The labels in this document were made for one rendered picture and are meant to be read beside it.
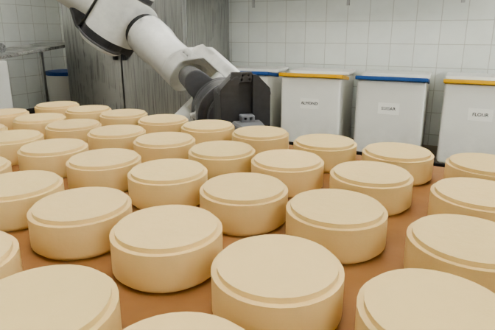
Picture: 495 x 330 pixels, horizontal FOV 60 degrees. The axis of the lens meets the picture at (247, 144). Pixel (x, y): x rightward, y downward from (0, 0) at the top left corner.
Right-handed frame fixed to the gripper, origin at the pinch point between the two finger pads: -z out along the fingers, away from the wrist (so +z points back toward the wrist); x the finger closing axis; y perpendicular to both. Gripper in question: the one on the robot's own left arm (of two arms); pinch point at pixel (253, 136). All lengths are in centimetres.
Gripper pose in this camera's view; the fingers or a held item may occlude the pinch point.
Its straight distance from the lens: 44.0
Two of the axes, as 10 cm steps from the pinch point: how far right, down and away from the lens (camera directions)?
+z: -2.3, -2.4, 9.4
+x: 0.0, -9.7, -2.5
